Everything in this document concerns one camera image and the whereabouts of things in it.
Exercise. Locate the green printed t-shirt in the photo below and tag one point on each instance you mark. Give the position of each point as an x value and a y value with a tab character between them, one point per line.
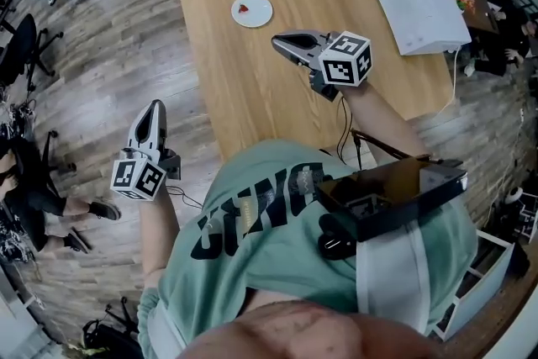
260	248

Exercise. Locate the white round plate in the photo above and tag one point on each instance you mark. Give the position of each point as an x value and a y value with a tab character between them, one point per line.
258	12

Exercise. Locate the black office chair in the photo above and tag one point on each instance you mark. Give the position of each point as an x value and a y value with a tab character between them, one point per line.
109	332
25	46

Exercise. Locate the person's right forearm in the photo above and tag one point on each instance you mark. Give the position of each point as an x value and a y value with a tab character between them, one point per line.
382	117

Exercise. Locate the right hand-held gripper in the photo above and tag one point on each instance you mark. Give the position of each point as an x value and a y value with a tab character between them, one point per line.
346	59

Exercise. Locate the red strawberry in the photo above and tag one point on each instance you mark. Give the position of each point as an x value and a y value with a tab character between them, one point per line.
243	8

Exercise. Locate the black chest-mounted box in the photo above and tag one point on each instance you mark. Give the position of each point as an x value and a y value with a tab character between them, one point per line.
391	193

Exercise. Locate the person's chin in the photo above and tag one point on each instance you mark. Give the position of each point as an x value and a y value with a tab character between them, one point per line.
311	332

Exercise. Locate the white shelf unit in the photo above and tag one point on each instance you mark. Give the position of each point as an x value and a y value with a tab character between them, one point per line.
483	286

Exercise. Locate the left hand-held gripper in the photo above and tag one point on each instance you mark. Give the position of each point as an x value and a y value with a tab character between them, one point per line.
145	176

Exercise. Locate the person's left forearm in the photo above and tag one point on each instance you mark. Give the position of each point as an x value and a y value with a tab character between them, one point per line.
157	239

